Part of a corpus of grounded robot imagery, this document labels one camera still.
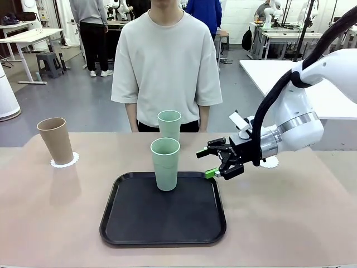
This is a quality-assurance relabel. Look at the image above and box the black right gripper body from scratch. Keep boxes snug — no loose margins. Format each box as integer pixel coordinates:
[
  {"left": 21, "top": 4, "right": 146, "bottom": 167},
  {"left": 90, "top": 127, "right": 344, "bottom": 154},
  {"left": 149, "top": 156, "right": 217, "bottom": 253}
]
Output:
[{"left": 228, "top": 133, "right": 262, "bottom": 164}]

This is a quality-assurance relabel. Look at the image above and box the white paper coaster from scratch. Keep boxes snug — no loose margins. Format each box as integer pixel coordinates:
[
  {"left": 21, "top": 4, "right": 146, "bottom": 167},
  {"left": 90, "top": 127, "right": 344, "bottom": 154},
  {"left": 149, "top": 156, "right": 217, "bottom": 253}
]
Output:
[
  {"left": 50, "top": 151, "right": 81, "bottom": 169},
  {"left": 259, "top": 155, "right": 280, "bottom": 170}
]

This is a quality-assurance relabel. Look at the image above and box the light green plastic cup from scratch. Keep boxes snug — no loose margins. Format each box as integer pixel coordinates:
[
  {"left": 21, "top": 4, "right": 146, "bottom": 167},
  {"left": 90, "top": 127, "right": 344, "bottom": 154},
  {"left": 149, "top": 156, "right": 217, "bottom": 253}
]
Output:
[
  {"left": 157, "top": 110, "right": 182, "bottom": 143},
  {"left": 150, "top": 137, "right": 181, "bottom": 192}
]

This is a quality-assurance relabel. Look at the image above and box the brown plastic cup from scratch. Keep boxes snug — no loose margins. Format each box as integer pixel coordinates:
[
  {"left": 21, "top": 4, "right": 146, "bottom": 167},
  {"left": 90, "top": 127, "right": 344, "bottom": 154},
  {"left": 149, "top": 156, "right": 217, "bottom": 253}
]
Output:
[{"left": 36, "top": 117, "right": 75, "bottom": 165}]

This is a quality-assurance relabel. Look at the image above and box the person's right forearm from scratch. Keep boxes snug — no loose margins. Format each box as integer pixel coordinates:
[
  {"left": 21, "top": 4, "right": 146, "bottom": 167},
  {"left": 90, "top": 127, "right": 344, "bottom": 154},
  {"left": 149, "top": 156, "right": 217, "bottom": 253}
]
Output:
[{"left": 124, "top": 103, "right": 139, "bottom": 132}]

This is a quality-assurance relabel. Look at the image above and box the person's left forearm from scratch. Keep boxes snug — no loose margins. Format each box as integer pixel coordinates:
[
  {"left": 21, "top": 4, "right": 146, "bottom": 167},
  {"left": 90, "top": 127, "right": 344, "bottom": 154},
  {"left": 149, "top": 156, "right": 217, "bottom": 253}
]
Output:
[{"left": 198, "top": 104, "right": 210, "bottom": 132}]

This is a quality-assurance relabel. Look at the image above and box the large white table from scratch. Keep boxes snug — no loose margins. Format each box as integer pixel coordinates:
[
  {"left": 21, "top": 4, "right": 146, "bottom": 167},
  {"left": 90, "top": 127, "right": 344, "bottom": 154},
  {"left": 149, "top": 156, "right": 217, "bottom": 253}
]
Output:
[{"left": 239, "top": 59, "right": 357, "bottom": 121}]

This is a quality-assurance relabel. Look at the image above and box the black plastic tray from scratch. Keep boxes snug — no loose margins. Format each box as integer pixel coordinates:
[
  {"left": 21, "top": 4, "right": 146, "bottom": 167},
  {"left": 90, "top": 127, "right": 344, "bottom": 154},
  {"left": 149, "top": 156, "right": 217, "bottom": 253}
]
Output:
[{"left": 99, "top": 171, "right": 228, "bottom": 248}]

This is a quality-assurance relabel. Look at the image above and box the person in beige shirt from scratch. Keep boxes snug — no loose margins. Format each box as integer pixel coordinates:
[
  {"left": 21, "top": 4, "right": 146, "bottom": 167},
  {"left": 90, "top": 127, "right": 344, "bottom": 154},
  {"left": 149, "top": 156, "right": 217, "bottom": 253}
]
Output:
[{"left": 110, "top": 0, "right": 223, "bottom": 133}]

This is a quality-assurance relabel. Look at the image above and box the black backpack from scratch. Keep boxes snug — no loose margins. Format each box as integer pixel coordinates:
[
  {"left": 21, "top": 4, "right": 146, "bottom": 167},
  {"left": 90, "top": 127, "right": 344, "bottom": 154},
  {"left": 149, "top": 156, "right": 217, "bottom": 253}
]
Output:
[{"left": 241, "top": 27, "right": 253, "bottom": 52}]

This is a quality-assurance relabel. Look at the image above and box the wooden top table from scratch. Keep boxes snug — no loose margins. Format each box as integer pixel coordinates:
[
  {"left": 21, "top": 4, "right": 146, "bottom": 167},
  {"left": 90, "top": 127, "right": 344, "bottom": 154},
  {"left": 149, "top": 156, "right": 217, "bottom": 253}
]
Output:
[{"left": 214, "top": 30, "right": 230, "bottom": 74}]

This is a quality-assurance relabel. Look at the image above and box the long white desk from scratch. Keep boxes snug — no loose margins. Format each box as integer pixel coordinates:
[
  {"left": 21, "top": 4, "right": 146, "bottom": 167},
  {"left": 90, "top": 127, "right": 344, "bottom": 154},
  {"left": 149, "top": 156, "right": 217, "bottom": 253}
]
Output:
[{"left": 260, "top": 31, "right": 324, "bottom": 61}]

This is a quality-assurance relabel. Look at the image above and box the black tripod pole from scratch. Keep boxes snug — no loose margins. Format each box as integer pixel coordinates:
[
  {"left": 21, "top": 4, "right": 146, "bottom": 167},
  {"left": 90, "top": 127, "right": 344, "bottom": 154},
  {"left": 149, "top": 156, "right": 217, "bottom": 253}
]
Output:
[{"left": 291, "top": 0, "right": 315, "bottom": 63}]

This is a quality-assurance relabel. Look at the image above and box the person in blue top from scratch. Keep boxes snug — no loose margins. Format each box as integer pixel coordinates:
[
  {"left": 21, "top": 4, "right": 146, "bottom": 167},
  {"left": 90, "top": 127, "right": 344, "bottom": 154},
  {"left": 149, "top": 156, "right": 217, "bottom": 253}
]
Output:
[{"left": 185, "top": 0, "right": 223, "bottom": 42}]

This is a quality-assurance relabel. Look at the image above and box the seated person in grey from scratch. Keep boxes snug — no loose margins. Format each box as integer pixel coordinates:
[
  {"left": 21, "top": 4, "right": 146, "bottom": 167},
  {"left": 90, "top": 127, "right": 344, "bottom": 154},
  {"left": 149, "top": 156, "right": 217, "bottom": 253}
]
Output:
[{"left": 254, "top": 1, "right": 270, "bottom": 25}]

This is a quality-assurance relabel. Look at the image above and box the person in black trousers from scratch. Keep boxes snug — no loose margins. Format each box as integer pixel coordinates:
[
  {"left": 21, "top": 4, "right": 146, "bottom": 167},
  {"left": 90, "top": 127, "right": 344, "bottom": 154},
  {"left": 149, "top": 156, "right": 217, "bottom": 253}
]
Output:
[{"left": 69, "top": 0, "right": 114, "bottom": 78}]

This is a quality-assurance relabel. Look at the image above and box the grey plastic stool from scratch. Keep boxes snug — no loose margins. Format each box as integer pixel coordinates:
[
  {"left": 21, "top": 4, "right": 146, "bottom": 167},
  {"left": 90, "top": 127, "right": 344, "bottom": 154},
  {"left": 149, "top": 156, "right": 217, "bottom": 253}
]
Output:
[{"left": 36, "top": 51, "right": 65, "bottom": 79}]

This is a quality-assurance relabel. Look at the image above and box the white cylinder appliance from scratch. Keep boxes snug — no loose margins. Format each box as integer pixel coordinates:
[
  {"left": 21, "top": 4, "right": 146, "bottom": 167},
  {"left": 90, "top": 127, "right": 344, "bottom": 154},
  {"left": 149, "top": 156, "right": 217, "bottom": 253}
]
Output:
[{"left": 0, "top": 63, "right": 22, "bottom": 121}]

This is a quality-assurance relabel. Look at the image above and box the white desk with slanted legs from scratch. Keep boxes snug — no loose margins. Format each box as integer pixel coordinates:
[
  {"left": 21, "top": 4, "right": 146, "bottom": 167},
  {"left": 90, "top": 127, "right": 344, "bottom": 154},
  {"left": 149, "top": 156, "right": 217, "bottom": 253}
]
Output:
[{"left": 0, "top": 27, "right": 65, "bottom": 84}]

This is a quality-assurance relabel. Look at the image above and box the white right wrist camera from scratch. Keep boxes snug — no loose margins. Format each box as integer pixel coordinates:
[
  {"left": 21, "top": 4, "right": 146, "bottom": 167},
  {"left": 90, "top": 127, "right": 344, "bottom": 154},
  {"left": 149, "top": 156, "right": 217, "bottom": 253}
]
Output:
[{"left": 228, "top": 111, "right": 254, "bottom": 140}]

